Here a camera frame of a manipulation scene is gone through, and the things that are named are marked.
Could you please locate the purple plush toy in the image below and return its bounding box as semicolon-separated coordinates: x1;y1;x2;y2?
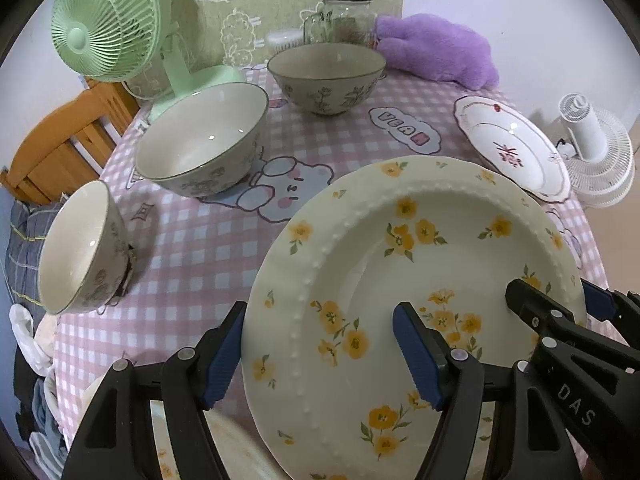
375;14;501;90

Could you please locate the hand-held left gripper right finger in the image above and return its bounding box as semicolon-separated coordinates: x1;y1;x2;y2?
391;301;591;480

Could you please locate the large grey-rimmed ceramic bowl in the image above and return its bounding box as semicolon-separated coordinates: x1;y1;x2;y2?
135;81;269;198

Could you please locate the glass jar with black lid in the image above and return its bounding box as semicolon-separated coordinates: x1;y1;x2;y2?
319;0;377;48

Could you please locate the small glass mug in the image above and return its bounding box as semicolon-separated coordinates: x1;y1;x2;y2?
303;10;331;46

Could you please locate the plain cream plate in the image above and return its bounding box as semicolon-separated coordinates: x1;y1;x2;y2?
80;375;286;480

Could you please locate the pile of dark clothes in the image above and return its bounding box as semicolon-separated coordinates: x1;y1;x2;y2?
12;350;68;476

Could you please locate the white cloth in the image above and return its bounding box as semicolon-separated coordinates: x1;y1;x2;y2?
9;304;38;361

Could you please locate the beige cloth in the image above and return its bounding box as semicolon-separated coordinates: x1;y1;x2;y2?
34;317;58;376

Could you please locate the small grey-rimmed ceramic bowl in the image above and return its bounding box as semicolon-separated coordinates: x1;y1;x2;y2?
37;180;136;316

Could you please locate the white round container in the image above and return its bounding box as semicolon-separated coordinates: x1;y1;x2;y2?
265;30;305;53

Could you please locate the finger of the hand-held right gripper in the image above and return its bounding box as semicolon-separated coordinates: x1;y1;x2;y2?
581;282;640;353
505;277;598;356

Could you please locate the green desk fan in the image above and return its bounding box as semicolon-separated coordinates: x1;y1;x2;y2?
50;0;246;116

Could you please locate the white plate with red flowers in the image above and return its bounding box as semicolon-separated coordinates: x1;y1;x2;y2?
454;95;572;204

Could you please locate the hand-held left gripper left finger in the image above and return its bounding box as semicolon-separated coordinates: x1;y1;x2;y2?
60;300;251;480

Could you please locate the white fan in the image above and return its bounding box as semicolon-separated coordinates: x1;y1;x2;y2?
557;92;636;208

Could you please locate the cream plate with yellow flowers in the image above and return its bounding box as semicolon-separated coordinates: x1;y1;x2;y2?
241;156;588;480

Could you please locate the pink checkered tablecloth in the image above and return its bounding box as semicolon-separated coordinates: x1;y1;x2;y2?
52;62;608;480

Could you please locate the medium floral ceramic bowl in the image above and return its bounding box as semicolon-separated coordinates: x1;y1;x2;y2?
266;43;387;117

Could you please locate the blue plaid pillow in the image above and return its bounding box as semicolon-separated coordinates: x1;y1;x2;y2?
5;200;63;306

